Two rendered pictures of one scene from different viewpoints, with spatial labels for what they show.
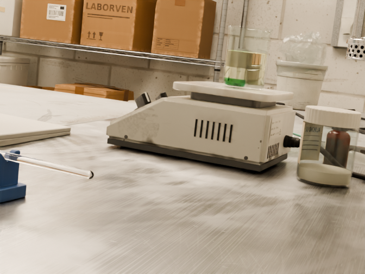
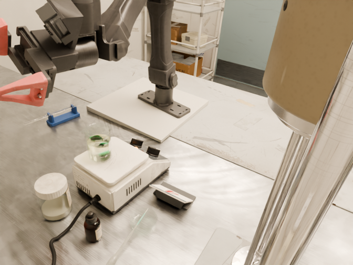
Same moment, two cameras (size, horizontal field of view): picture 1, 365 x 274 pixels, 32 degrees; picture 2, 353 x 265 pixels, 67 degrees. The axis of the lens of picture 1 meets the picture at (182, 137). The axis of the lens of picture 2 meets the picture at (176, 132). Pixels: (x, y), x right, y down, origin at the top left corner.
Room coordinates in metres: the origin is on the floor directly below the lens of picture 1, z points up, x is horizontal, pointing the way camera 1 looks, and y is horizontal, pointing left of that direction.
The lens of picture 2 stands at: (0.98, -0.48, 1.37)
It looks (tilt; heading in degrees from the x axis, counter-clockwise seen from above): 33 degrees down; 101
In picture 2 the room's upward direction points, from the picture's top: 5 degrees clockwise
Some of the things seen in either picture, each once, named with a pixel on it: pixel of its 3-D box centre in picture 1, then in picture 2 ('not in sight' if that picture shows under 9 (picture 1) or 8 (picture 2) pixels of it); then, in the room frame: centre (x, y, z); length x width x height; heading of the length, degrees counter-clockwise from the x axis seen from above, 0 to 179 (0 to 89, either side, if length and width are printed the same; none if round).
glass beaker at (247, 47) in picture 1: (248, 57); (97, 143); (0.73, -0.07, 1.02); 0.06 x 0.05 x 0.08; 36
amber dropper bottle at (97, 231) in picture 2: not in sight; (92, 224); (0.78, -0.19, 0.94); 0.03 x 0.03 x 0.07
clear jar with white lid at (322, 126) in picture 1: (328, 145); (54, 196); (0.67, -0.16, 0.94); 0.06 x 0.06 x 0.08
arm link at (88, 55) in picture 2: not in sight; (79, 49); (0.68, -0.01, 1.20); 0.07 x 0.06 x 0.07; 64
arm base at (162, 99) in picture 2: not in sight; (163, 94); (0.76, 0.35, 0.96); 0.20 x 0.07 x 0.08; 155
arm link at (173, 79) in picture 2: not in sight; (164, 78); (0.76, 0.34, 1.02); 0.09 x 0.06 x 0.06; 167
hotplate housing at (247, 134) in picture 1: (211, 123); (121, 167); (0.77, -0.03, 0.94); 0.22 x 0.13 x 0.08; 68
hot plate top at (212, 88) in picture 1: (235, 91); (112, 158); (0.76, -0.06, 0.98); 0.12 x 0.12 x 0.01; 68
